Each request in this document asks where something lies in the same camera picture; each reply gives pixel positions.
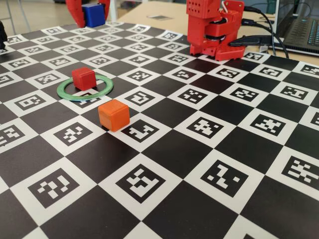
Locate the red cube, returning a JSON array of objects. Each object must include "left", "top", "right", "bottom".
[{"left": 71, "top": 66, "right": 97, "bottom": 92}]

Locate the black stand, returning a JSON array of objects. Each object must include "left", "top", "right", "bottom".
[{"left": 0, "top": 21, "right": 8, "bottom": 49}]

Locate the black white marker mat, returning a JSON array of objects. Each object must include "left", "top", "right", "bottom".
[{"left": 0, "top": 21, "right": 319, "bottom": 239}]

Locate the flat dark sheet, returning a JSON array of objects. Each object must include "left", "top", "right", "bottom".
[{"left": 146, "top": 14, "right": 170, "bottom": 21}]

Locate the orange-red robot base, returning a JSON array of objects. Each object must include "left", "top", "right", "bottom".
[{"left": 188, "top": 14, "right": 246, "bottom": 62}]

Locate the thick black plug cable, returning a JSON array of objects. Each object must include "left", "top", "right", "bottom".
[{"left": 228, "top": 34, "right": 285, "bottom": 48}]

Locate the green ring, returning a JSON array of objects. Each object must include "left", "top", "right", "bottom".
[{"left": 56, "top": 74, "right": 114, "bottom": 102}]

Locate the dark laptop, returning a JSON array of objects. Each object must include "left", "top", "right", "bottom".
[{"left": 275, "top": 0, "right": 319, "bottom": 56}]

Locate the orange cube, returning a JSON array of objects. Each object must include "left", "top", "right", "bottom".
[{"left": 98, "top": 99, "right": 131, "bottom": 132}]

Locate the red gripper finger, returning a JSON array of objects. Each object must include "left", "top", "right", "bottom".
[
  {"left": 98, "top": 0, "right": 111, "bottom": 23},
  {"left": 65, "top": 0, "right": 87, "bottom": 28}
]

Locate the blue cube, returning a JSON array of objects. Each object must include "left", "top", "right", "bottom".
[{"left": 81, "top": 2, "right": 106, "bottom": 28}]

